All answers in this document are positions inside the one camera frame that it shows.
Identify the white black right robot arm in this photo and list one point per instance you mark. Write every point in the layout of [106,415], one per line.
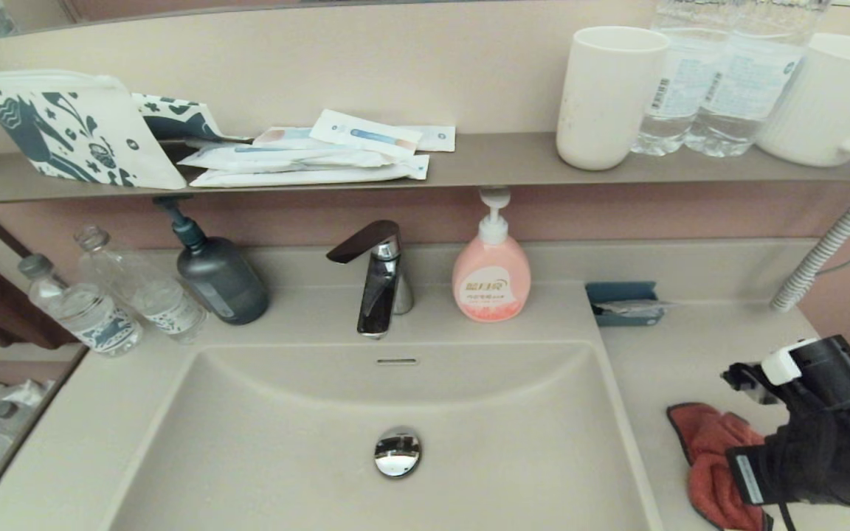
[831,376]

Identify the orange cleaning cloth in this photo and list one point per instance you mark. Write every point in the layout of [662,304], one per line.
[709,450]

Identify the beige sink basin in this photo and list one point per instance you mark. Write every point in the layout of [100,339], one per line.
[248,442]

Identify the capped water bottle deer label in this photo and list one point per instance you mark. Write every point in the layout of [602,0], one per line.
[88,313]

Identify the chrome faucet body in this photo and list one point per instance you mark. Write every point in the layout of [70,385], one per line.
[381,295]

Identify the white sachet orange print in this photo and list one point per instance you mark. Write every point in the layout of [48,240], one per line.
[285,137]

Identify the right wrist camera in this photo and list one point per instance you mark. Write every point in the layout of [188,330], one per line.
[779,365]

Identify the grey wall shelf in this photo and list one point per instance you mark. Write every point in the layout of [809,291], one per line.
[506,157]

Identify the blue soap tray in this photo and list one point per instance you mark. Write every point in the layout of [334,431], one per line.
[618,293]

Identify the small white sachet blue logo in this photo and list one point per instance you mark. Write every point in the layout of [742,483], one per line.
[436,138]

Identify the chrome drain stopper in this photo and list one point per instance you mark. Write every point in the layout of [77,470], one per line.
[398,452]

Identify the white ribbed mug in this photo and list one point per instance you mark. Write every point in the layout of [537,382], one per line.
[825,103]

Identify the large white blue patterned pouch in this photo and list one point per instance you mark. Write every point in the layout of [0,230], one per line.
[74,131]

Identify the white plastic tumbler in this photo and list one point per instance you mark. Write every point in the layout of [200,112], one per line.
[606,103]

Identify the silver foil sachet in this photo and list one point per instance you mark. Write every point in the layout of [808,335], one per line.
[633,310]

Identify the white toothbrush print sachet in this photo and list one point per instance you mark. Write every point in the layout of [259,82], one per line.
[366,135]

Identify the clear uncapped water bottle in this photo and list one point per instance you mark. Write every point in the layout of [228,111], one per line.
[150,291]

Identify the wall mirror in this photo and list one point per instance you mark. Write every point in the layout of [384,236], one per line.
[248,6]

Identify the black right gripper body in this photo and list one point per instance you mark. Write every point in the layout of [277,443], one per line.
[823,464]

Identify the small white blue patterned pouch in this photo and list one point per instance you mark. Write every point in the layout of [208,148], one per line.
[180,116]

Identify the clear water bottle white label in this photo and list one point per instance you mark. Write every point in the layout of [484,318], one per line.
[747,88]
[684,88]

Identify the long white sachet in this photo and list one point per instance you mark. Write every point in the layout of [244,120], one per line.
[307,177]
[277,158]

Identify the dark grey pump bottle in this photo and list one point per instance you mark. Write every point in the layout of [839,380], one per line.
[220,284]

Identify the pink hand soap pump bottle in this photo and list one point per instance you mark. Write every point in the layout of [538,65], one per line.
[491,284]

